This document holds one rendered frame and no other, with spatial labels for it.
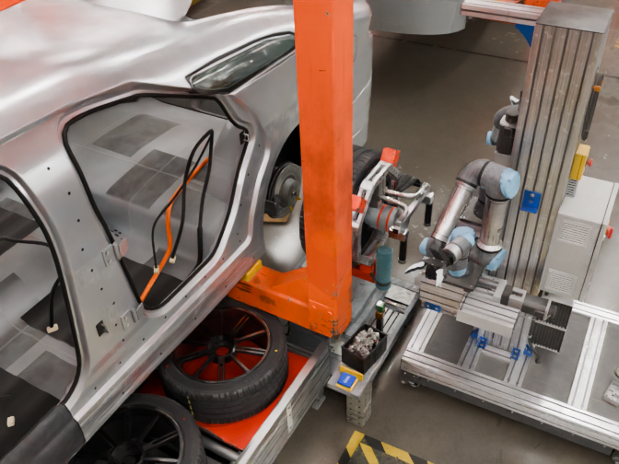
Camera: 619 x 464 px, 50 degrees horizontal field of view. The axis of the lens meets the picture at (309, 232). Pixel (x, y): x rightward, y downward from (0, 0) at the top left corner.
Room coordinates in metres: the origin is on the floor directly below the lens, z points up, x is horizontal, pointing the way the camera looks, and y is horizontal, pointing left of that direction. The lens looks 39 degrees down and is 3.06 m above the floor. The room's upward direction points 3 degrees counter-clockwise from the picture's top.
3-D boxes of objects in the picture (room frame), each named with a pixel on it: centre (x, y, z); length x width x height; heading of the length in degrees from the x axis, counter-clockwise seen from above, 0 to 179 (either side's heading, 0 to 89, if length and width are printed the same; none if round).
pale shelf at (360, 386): (2.17, -0.23, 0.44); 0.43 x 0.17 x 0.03; 149
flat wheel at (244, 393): (2.27, 0.47, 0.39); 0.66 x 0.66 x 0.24
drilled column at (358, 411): (2.14, -0.22, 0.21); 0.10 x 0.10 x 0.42; 59
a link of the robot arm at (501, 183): (2.31, -0.82, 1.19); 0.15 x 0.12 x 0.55; 46
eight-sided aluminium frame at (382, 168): (2.81, -0.35, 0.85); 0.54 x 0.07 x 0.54; 149
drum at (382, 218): (2.77, -0.42, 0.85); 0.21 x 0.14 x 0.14; 59
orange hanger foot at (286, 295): (2.52, 0.20, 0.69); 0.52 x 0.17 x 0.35; 59
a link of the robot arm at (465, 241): (2.12, -0.63, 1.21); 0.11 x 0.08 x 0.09; 136
